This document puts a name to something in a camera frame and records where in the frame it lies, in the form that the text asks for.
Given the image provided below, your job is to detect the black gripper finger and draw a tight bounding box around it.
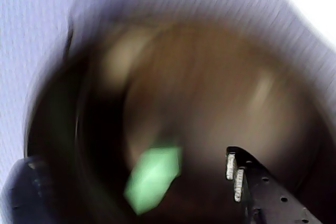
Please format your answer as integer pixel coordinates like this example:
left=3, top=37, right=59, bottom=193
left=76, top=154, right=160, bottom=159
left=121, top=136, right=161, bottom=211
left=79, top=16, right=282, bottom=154
left=225, top=145, right=324, bottom=224
left=0, top=155, right=56, bottom=224

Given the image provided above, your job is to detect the green cube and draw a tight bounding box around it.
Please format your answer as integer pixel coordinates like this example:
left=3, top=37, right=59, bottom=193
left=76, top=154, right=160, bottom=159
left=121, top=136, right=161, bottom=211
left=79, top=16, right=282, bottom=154
left=123, top=144, right=184, bottom=216

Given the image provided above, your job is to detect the black round recipient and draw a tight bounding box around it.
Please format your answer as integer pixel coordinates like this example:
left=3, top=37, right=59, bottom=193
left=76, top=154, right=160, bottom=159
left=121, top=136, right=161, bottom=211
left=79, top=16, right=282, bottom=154
left=25, top=16, right=336, bottom=224

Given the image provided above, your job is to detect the blue textured cloth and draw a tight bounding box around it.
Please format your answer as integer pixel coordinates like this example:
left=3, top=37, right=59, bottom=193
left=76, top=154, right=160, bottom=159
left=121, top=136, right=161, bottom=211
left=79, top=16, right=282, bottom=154
left=0, top=0, right=336, bottom=183

